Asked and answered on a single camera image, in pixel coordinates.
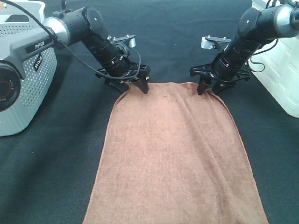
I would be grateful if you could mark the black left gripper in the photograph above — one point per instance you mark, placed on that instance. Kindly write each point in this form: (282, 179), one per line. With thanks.
(117, 74)

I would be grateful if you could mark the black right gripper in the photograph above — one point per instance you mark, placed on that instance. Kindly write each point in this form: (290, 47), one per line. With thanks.
(225, 79)

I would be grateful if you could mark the brown towel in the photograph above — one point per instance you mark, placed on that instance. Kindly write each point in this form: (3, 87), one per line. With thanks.
(172, 156)

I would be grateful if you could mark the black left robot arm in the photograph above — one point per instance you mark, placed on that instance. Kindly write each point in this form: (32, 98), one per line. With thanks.
(63, 30)

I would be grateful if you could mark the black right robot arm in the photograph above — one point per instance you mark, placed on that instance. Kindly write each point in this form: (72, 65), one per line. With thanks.
(256, 28)

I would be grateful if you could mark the white plastic storage bin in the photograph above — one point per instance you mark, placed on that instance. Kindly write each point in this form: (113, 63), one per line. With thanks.
(279, 72)

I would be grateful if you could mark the grey perforated laundry basket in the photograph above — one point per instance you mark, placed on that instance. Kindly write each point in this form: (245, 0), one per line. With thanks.
(23, 87)

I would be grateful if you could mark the black table cloth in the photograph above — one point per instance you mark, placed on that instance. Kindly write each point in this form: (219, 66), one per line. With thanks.
(47, 171)

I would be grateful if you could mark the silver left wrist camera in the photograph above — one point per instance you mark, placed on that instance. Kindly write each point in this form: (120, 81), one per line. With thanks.
(128, 40)

